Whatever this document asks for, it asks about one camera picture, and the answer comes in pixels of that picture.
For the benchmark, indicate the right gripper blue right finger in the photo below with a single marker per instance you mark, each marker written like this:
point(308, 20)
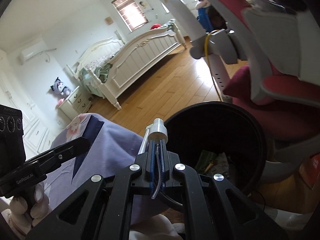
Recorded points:
point(163, 164)

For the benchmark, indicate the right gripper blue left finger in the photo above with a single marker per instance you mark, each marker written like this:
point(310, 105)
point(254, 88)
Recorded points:
point(149, 162)

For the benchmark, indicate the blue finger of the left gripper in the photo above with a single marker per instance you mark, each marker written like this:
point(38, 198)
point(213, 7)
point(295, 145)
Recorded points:
point(70, 151)

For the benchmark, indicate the black trash bin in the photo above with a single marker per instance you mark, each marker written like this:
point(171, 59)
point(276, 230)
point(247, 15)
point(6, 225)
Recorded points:
point(220, 128)

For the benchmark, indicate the left hand in white glove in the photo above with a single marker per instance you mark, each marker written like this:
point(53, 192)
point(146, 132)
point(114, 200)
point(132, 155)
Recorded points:
point(16, 215)

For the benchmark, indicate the right hand in white glove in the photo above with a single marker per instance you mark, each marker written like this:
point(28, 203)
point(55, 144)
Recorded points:
point(156, 227)

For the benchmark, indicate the white wardrobe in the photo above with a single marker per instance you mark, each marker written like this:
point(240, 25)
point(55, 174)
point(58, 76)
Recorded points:
point(39, 131)

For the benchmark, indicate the purple floral table cloth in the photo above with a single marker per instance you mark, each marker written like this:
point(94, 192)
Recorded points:
point(114, 148)

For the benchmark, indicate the pink plush on nightstand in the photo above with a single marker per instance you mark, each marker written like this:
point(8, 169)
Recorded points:
point(60, 102)

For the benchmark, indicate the white nightstand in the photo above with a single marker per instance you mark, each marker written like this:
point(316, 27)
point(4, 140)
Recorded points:
point(78, 102)

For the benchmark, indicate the purple plush toy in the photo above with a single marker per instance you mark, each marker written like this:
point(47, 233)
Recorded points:
point(60, 88)

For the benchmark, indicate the white wooden bed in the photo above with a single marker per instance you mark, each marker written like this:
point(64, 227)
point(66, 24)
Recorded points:
point(109, 67)

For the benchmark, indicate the white air conditioner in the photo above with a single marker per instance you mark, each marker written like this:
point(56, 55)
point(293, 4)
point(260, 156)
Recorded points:
point(34, 50)

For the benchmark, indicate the red grey office chair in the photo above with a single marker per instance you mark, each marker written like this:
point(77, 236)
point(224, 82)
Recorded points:
point(280, 39)

